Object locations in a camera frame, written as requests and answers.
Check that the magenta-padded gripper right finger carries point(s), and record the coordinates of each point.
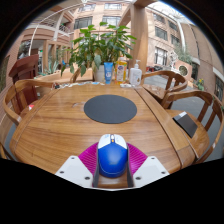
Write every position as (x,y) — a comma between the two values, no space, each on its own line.
(150,170)

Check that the wooden armchair with red bag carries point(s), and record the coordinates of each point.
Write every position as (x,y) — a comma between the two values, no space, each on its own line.
(20,87)

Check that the wooden chair behind plant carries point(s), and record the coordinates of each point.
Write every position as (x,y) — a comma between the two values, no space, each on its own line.
(76,75)

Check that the white statue on pedestal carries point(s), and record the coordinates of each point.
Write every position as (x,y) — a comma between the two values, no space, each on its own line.
(173,60)

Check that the round dark grey mouse pad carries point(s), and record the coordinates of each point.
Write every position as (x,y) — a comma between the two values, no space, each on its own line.
(110,109)

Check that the blue and white computer mouse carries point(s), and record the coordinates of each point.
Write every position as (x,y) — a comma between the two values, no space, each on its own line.
(112,160)

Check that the blue squeeze tube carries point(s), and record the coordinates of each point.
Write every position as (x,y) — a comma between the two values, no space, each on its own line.
(108,72)

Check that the large green potted plant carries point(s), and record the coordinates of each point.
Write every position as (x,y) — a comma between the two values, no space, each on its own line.
(100,46)

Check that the white pump dispenser bottle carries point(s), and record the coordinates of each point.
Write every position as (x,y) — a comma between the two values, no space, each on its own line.
(135,76)

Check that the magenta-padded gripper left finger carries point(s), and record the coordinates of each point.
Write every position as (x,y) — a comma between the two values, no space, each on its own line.
(75,170)

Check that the empty wooden armchair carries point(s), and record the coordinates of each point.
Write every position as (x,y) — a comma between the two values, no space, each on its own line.
(156,90)

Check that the small white case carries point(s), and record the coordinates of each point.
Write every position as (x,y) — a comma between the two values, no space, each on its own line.
(125,85)

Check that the dark red wooden lectern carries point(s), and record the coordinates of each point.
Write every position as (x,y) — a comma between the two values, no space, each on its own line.
(25,71)

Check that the green agave plant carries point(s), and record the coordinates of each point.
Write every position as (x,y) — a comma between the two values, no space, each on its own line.
(53,68)

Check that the black notebook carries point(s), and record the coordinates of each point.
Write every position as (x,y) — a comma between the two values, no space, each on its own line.
(185,124)

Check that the yellow liquid bottle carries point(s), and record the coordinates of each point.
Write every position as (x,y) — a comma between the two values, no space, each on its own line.
(121,71)

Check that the wooden armchair with black notebook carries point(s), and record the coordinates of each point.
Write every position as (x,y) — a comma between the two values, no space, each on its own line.
(200,133)

